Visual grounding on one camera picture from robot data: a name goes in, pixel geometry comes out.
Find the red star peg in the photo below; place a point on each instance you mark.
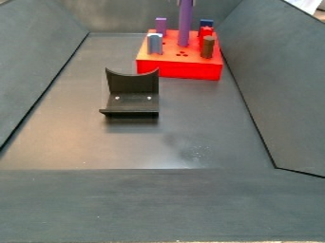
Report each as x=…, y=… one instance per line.
x=205, y=34

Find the purple square peg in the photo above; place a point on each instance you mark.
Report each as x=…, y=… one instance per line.
x=161, y=25

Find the red peg board box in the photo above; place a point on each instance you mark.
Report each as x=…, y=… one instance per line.
x=181, y=62

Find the black curved holder stand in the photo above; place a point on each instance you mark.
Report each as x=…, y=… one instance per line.
x=135, y=94

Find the purple cylinder peg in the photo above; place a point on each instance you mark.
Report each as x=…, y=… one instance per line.
x=185, y=21

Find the light blue notched peg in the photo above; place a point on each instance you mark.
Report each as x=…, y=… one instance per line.
x=155, y=43

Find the brown hexagonal peg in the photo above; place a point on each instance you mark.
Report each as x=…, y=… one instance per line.
x=208, y=46

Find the dark blue rounded peg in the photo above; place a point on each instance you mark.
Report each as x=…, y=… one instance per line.
x=205, y=23

